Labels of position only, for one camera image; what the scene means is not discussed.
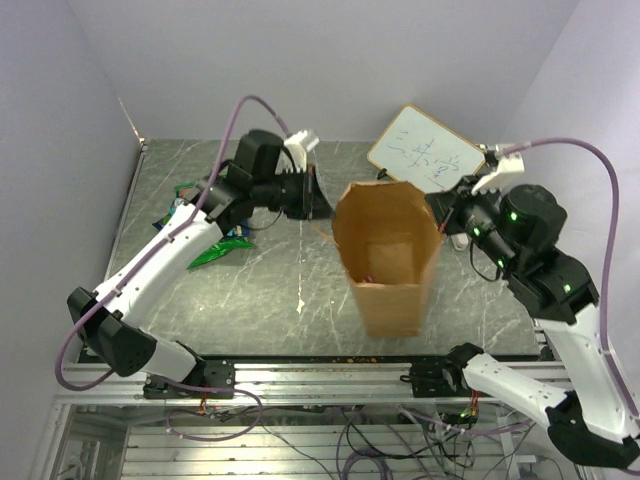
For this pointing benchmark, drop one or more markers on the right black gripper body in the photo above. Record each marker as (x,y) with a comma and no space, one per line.
(477,215)

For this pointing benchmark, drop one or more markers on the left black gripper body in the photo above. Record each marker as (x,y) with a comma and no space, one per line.
(287,191)

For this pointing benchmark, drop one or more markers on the brown paper bag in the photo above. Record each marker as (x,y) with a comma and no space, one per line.
(387,230)

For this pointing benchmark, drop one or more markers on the green Chuba chips bag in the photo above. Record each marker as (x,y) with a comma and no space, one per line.
(237,238)

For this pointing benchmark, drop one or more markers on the small blue snack packet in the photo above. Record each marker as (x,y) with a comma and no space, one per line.
(162,222)

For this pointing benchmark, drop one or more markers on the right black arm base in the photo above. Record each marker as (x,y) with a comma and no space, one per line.
(442,376)

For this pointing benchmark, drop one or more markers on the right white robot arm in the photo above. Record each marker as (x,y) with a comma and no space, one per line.
(589,424)

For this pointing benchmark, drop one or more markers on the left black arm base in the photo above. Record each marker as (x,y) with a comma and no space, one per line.
(216,376)

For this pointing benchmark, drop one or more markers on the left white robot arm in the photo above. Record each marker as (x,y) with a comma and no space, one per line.
(111,317)

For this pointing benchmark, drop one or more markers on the white whiteboard eraser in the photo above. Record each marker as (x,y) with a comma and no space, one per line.
(460,242)

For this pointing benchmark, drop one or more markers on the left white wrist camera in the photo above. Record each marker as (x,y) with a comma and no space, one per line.
(296,150)

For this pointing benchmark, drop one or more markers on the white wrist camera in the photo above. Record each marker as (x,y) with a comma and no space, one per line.
(296,150)
(505,164)

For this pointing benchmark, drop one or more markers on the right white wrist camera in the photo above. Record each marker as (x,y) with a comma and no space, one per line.
(505,164)

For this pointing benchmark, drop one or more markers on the small whiteboard wooden frame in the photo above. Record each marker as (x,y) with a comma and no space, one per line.
(418,149)

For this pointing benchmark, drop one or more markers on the aluminium frame rail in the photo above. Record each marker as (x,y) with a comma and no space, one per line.
(283,384)

